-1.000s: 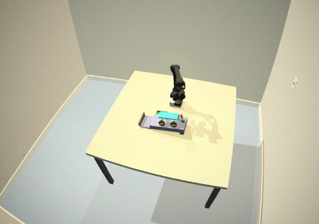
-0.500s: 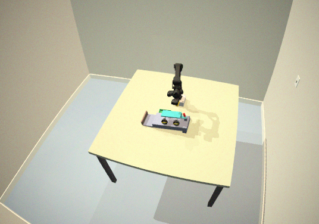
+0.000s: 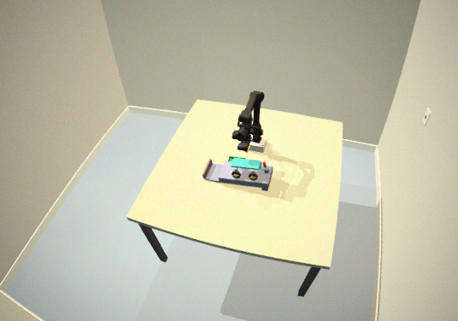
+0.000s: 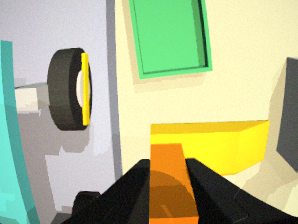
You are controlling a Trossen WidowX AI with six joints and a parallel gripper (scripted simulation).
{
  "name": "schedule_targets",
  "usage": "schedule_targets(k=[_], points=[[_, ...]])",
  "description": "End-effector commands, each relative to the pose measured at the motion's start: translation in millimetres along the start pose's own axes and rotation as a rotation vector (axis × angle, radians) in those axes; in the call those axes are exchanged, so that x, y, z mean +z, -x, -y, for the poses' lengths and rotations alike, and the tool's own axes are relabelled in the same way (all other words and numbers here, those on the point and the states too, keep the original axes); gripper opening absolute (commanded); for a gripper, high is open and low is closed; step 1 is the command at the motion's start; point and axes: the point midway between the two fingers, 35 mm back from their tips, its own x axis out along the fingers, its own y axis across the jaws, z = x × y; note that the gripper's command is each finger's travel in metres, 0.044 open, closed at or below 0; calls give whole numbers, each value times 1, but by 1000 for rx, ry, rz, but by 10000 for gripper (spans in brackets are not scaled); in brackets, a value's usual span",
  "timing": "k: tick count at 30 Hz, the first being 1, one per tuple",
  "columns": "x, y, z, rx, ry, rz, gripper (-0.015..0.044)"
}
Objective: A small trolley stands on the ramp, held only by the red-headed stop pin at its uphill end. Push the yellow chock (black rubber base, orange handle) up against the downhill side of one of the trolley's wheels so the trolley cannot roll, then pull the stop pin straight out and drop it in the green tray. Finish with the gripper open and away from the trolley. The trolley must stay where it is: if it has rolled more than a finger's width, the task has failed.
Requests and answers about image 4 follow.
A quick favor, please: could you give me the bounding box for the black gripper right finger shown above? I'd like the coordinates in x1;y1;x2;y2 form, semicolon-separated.
185;157;298;224

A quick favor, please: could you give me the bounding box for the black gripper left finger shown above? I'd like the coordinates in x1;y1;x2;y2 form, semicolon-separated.
61;159;150;224

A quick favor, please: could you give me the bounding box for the green tray rim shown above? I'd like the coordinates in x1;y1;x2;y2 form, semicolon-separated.
129;0;213;79

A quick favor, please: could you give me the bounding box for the green tray floor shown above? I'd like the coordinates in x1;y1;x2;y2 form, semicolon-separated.
134;0;205;73

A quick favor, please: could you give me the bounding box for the yellow wedge chock with orange handle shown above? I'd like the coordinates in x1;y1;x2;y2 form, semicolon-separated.
149;120;270;224

